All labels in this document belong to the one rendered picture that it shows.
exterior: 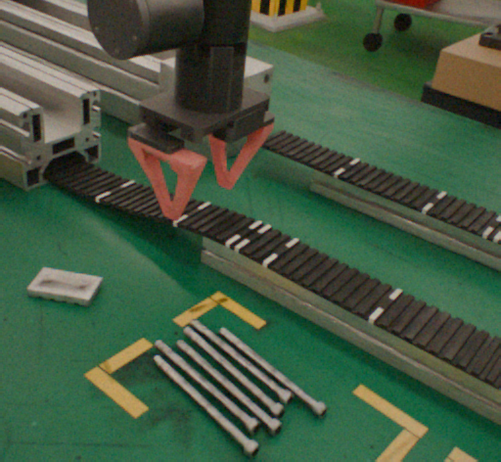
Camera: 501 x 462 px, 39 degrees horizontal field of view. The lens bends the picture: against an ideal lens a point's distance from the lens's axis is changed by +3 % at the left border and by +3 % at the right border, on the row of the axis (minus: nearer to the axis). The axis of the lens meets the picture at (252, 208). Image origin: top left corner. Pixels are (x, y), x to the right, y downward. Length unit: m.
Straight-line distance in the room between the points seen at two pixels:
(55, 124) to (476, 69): 0.62
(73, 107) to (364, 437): 0.44
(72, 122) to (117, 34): 0.28
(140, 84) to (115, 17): 0.35
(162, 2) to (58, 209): 0.28
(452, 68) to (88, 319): 0.72
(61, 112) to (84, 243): 0.17
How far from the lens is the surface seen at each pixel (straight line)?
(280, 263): 0.59
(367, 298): 0.58
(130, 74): 0.87
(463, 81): 1.12
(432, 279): 0.68
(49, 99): 0.78
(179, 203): 0.59
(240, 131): 0.58
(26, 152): 0.73
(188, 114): 0.56
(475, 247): 0.72
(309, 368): 0.55
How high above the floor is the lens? 1.15
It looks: 31 degrees down
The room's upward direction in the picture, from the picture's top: 7 degrees clockwise
